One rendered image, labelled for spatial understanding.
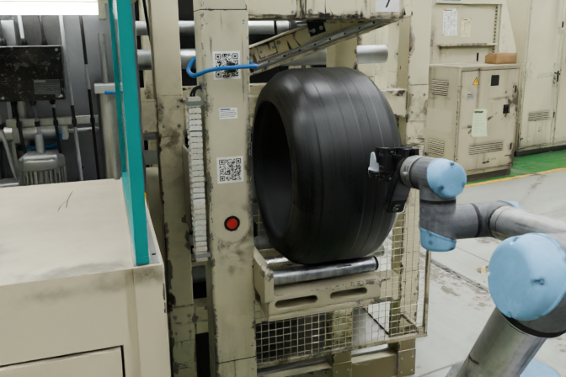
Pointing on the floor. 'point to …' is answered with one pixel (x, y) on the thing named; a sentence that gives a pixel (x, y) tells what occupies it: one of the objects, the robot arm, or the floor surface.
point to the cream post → (224, 301)
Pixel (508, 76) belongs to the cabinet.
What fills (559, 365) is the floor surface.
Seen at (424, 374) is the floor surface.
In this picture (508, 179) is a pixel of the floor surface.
